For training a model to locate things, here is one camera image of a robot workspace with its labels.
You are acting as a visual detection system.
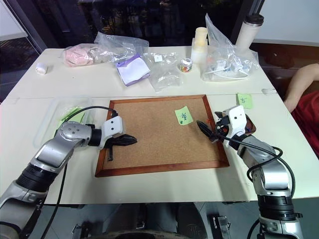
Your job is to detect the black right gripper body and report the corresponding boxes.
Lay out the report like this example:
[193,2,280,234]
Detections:
[213,115,232,141]

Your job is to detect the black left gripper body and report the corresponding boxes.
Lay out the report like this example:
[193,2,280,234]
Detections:
[105,135,122,149]

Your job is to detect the green sticky note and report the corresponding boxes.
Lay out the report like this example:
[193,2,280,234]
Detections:
[236,92,253,110]
[174,106,195,126]

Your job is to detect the small jar of pushpins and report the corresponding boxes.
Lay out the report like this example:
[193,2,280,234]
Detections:
[178,58,194,74]

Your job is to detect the clear plastic box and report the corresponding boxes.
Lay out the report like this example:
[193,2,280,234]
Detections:
[33,98,97,147]

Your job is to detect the wood framed cork board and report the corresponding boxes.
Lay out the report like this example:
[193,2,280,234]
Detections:
[95,94,230,178]

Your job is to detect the green sticky notes stack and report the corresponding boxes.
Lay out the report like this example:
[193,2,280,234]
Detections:
[57,106,87,125]

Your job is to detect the large clear bag with items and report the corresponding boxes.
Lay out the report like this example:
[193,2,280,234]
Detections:
[201,12,260,82]

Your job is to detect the small clear plastic bag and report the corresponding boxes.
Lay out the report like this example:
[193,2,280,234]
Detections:
[149,71,184,92]

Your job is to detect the purple white paper packet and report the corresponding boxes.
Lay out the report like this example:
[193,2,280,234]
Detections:
[116,55,152,87]

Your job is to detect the white plastic container stack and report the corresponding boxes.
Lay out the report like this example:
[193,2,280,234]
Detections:
[191,27,209,64]

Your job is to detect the clear bag with white label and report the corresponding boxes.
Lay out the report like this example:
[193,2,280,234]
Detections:
[143,52,183,73]

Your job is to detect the white tumbler with black lid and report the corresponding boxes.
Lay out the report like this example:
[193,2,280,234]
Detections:
[235,14,265,51]

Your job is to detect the pink item in bag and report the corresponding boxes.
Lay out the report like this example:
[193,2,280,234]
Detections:
[62,43,100,67]

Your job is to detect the crumpled clear plastic bag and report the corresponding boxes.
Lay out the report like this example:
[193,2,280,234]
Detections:
[88,31,150,64]

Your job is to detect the white tape roll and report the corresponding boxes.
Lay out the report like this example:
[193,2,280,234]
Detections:
[35,62,48,75]

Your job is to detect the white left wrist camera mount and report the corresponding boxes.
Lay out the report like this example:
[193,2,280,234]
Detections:
[99,117,125,150]

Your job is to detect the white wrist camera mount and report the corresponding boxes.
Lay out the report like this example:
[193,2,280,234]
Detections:
[99,117,125,150]
[221,105,248,140]

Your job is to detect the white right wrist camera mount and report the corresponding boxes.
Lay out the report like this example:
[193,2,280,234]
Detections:
[221,105,248,140]

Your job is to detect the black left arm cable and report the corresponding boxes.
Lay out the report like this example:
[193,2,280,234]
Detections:
[44,106,118,239]

